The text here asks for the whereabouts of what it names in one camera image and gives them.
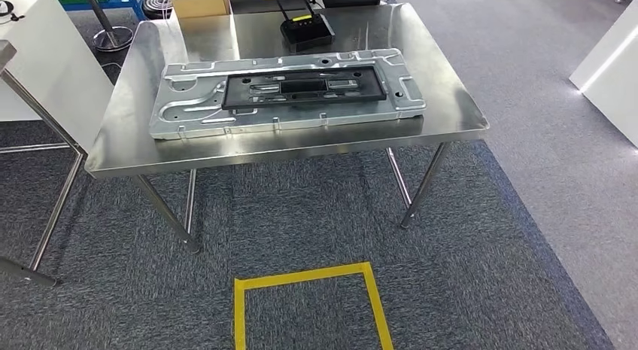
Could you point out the cardboard box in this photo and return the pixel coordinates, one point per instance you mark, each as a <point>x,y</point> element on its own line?
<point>199,3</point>

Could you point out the yellow floor tape marking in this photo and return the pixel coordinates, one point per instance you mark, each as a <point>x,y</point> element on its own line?
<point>239,313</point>

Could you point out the black router with antennas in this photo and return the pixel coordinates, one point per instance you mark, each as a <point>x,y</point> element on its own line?
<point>306,33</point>

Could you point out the steel workbench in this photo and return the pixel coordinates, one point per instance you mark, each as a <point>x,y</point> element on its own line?
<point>129,143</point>

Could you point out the steel side table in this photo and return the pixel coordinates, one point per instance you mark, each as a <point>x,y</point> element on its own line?
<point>6,52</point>

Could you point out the steel stanchion post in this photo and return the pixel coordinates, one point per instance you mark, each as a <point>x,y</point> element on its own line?
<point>112,38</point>

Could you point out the blue metal cart frame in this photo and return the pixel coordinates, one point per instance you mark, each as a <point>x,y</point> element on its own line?
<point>127,1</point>

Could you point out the black plastic plate frame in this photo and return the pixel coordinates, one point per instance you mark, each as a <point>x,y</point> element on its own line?
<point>304,86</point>

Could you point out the stamped metal panel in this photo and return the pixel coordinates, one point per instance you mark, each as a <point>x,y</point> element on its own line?
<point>189,113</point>

